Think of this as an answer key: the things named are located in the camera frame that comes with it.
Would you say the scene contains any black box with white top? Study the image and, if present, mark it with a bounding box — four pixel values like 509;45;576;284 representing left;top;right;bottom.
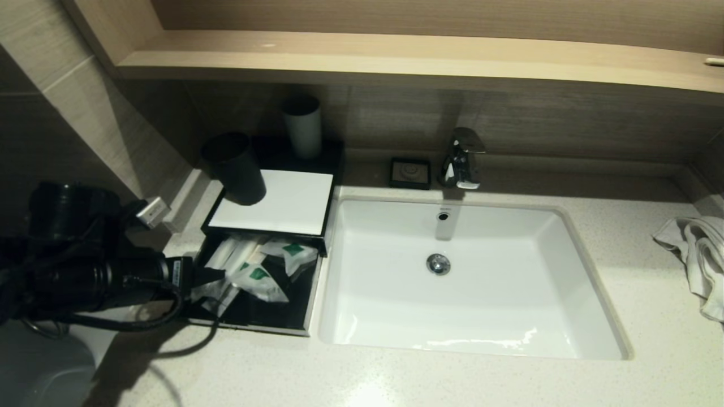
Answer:
204;168;335;258

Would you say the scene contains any black glossy drawer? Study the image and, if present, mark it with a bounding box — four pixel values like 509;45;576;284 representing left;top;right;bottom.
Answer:
184;231;326;337

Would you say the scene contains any long white toothbrush packet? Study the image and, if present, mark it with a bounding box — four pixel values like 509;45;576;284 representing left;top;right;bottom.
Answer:
191;236;249;301
218;237;266;317

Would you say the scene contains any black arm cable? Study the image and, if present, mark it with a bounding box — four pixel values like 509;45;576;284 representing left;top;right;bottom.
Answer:
23;283;184;333

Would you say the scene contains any black cup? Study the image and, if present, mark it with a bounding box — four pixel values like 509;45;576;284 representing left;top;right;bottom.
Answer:
202;132;268;205

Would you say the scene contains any grey cup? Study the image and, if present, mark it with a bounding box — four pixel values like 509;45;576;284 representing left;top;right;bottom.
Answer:
282;96;323;160

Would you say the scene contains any light wooden shelf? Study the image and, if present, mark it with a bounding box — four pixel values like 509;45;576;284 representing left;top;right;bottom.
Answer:
62;0;724;94

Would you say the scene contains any white towel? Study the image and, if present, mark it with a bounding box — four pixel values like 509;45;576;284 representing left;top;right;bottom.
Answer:
650;216;724;324

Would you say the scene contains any black square soap dish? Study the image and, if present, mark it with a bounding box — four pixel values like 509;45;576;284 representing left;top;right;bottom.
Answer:
389;158;432;190

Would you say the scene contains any white ceramic sink basin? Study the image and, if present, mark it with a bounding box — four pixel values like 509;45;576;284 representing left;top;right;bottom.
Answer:
318;195;633;361

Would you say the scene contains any small white green-label sachet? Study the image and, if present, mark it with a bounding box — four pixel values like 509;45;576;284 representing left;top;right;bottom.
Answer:
260;237;319;278
231;263;290;305

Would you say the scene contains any chrome faucet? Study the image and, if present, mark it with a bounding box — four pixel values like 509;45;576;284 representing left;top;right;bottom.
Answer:
438;128;487;190

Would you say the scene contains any small white rectangular block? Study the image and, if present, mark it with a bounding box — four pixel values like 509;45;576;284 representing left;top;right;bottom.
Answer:
135;196;171;230

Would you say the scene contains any black glossy tray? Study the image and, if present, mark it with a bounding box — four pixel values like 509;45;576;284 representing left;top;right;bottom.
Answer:
249;136;347;198

